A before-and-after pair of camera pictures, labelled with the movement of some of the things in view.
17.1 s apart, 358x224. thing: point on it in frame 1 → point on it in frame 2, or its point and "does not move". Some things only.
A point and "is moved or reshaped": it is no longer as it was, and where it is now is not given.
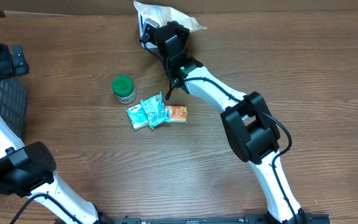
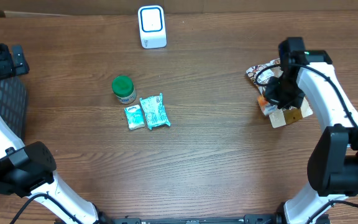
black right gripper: (181, 30) → (273, 95)
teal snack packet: (155, 109) does not move
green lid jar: (123, 87) does not move
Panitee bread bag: (162, 15) → (260, 73)
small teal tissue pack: (137, 117) is moved or reshaped
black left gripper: (8, 68) does not move
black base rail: (248, 219) does not move
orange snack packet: (176, 114) is moved or reshaped
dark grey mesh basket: (10, 97) does not move
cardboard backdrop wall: (127, 7) does not move
